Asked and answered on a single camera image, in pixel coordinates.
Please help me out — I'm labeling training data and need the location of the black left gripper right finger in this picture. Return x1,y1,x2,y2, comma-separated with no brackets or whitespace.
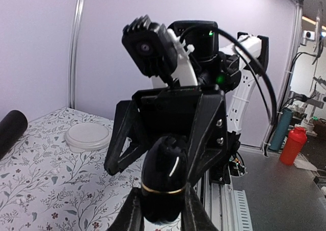
181,183,218,231

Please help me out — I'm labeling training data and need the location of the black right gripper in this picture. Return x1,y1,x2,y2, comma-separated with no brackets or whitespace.
104,19,242,191

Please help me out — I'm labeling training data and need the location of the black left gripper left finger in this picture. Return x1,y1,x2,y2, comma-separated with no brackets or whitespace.
108,188,144,231

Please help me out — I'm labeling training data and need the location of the black round earbud case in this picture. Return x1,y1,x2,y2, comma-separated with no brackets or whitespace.
141,135,188,224

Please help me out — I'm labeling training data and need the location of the white earbud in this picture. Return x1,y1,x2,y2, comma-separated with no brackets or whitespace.
51,167,61,175

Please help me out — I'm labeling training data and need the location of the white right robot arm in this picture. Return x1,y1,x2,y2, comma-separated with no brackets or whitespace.
104,16,269,194

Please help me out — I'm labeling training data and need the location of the beige round plate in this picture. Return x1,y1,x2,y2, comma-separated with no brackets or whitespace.
64,123,112,153

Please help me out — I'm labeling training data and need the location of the teal cylinder tube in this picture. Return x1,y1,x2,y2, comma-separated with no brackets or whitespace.
269,108,293,151

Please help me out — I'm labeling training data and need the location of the red shaker bottle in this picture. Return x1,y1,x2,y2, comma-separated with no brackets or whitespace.
280,126,307,166

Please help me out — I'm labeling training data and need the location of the background robot equipment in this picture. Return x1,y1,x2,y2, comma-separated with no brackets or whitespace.
261,0,325,158

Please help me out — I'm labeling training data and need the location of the black cylindrical speaker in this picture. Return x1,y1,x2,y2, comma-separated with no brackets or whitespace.
1,110,28,160

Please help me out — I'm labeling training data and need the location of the aluminium front rail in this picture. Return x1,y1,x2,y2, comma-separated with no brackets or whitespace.
195,171,253,231

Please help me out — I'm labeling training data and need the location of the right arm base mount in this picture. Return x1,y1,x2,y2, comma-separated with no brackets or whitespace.
209,132,245,185

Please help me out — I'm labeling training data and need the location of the right aluminium frame post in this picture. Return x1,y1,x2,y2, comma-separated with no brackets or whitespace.
68,0,85,109

